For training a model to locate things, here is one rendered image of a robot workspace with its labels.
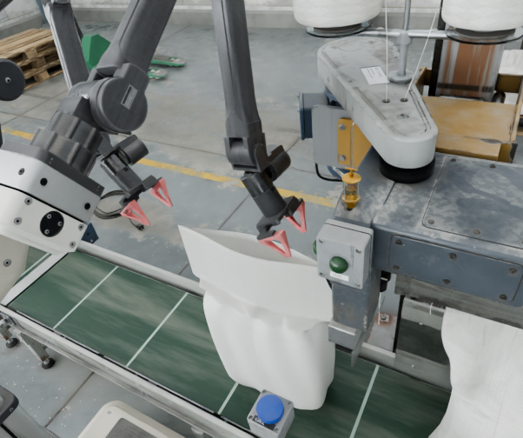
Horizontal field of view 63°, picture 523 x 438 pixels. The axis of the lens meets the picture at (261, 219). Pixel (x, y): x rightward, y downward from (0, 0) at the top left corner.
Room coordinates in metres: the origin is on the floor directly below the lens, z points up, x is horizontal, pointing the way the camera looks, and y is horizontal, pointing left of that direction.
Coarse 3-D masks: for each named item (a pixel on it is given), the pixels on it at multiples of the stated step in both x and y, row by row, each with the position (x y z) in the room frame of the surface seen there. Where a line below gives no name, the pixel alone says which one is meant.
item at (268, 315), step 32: (192, 256) 0.93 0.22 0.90; (224, 256) 0.83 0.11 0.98; (256, 256) 0.85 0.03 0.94; (224, 288) 0.85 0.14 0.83; (256, 288) 0.77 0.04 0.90; (288, 288) 0.73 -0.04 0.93; (320, 288) 0.70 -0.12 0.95; (224, 320) 0.80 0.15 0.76; (256, 320) 0.74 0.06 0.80; (288, 320) 0.71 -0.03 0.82; (320, 320) 0.70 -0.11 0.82; (224, 352) 0.81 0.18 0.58; (256, 352) 0.73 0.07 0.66; (288, 352) 0.68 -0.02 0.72; (320, 352) 0.67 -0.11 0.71; (256, 384) 0.75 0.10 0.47; (288, 384) 0.68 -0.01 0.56; (320, 384) 0.65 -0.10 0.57
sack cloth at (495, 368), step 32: (448, 320) 0.53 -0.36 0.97; (480, 320) 0.50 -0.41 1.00; (448, 352) 0.51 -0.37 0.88; (480, 352) 0.48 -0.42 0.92; (512, 352) 0.45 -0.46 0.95; (480, 384) 0.45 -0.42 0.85; (512, 384) 0.42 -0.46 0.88; (448, 416) 0.50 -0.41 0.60; (480, 416) 0.41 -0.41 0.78; (512, 416) 0.38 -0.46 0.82
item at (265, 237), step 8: (272, 224) 0.74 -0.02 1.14; (264, 232) 0.71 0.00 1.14; (272, 232) 0.69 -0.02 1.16; (280, 232) 0.69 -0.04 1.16; (264, 240) 0.69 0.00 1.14; (280, 240) 0.68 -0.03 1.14; (272, 248) 0.69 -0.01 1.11; (280, 248) 0.70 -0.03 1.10; (288, 248) 0.68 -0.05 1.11; (288, 256) 0.68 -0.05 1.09
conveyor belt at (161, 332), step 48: (48, 288) 1.43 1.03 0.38; (96, 288) 1.38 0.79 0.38; (144, 288) 1.34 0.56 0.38; (96, 336) 1.11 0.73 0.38; (144, 336) 1.07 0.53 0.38; (192, 336) 1.04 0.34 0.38; (192, 384) 0.83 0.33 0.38; (240, 384) 0.80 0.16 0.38; (336, 384) 0.75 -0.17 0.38; (384, 384) 0.73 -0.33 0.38; (288, 432) 0.62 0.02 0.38; (336, 432) 0.59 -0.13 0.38; (384, 432) 0.57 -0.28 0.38; (432, 432) 0.55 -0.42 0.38
